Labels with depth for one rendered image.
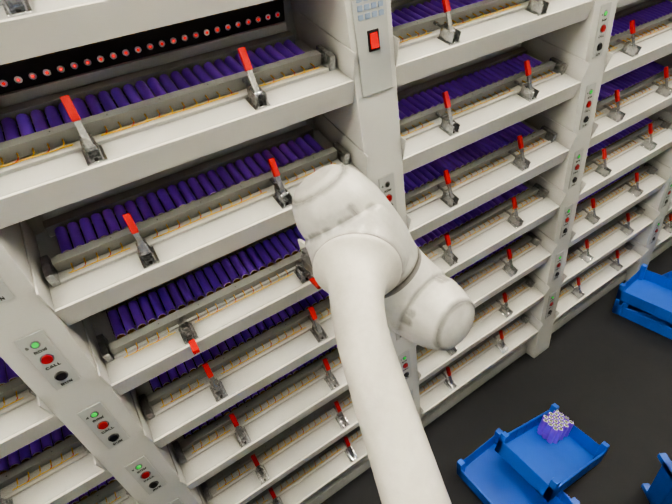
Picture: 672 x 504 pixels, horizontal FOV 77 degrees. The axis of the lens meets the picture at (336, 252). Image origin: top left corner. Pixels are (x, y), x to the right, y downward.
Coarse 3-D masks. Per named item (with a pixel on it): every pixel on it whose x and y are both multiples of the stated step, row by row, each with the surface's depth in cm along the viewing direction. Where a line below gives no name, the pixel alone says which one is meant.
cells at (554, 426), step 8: (544, 416) 147; (552, 416) 147; (560, 416) 148; (544, 424) 145; (552, 424) 144; (560, 424) 144; (568, 424) 146; (544, 432) 145; (552, 432) 143; (560, 432) 142; (568, 432) 147; (552, 440) 144
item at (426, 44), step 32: (416, 0) 93; (448, 0) 83; (480, 0) 95; (512, 0) 96; (544, 0) 98; (576, 0) 100; (416, 32) 86; (448, 32) 84; (480, 32) 89; (512, 32) 92; (544, 32) 98; (416, 64) 82; (448, 64) 87
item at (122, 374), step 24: (264, 240) 100; (264, 288) 91; (288, 288) 91; (312, 288) 94; (216, 312) 87; (240, 312) 88; (264, 312) 90; (96, 336) 81; (168, 336) 84; (216, 336) 86; (96, 360) 76; (120, 360) 81; (144, 360) 81; (168, 360) 82; (120, 384) 79
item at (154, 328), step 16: (256, 272) 91; (272, 272) 91; (224, 288) 88; (240, 288) 89; (192, 304) 86; (208, 304) 86; (160, 320) 83; (176, 320) 84; (128, 336) 81; (144, 336) 82; (112, 352) 80
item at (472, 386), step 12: (504, 360) 172; (492, 372) 171; (468, 384) 166; (480, 384) 170; (456, 396) 163; (444, 408) 162; (432, 420) 161; (360, 468) 148; (336, 480) 144; (348, 480) 147; (324, 492) 142
